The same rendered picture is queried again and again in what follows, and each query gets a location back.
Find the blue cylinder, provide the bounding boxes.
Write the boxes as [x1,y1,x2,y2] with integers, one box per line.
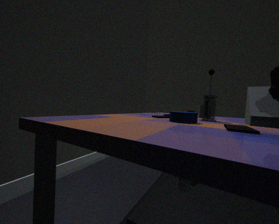
[169,111,197,124]

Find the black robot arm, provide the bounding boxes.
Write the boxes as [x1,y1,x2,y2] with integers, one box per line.
[269,65,279,99]

